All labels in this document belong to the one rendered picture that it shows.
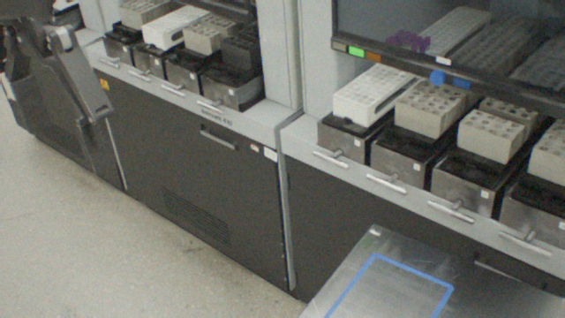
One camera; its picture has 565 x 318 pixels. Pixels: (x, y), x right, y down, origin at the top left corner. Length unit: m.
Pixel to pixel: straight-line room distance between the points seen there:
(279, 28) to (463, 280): 0.78
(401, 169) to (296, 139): 0.30
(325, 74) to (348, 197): 0.30
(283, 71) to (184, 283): 0.94
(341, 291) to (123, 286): 1.34
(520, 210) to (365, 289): 0.38
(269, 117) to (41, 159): 1.63
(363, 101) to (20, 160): 2.00
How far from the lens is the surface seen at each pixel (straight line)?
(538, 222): 1.24
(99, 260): 2.37
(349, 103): 1.39
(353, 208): 1.50
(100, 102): 0.64
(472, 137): 1.30
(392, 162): 1.34
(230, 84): 1.60
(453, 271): 1.06
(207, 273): 2.21
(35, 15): 0.65
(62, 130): 2.68
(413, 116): 1.35
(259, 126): 1.58
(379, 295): 1.01
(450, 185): 1.29
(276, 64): 1.57
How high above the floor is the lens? 1.59
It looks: 36 degrees down
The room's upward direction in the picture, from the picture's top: 5 degrees counter-clockwise
